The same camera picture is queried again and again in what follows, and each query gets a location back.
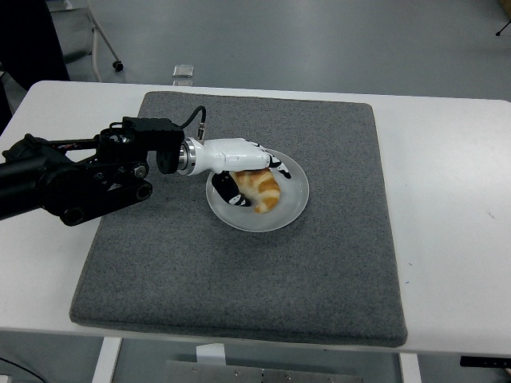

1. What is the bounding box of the black floor cable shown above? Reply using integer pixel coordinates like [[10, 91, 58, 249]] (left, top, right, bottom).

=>
[[0, 356, 43, 383]]

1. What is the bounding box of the grey round plate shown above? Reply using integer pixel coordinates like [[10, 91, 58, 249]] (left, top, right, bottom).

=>
[[204, 148, 311, 234]]

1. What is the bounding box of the golden croissant bread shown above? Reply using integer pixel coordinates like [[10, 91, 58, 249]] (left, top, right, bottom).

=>
[[231, 168, 282, 214]]

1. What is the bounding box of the black table control panel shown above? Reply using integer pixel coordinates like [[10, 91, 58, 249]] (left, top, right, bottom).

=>
[[459, 355, 511, 369]]

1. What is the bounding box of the grey chair with castors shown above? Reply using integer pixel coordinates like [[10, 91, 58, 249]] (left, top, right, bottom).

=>
[[46, 0, 125, 82]]

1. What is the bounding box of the white table leg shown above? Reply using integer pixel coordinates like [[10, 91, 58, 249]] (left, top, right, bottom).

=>
[[398, 352, 421, 383], [91, 337, 123, 383]]

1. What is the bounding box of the grey felt mat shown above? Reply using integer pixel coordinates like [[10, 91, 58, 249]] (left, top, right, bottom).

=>
[[69, 90, 409, 349]]

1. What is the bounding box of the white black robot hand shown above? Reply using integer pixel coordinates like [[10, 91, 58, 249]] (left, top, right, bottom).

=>
[[192, 136, 293, 208]]

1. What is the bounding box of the white table bracket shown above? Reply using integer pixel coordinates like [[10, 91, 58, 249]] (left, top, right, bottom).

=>
[[195, 343, 228, 366]]

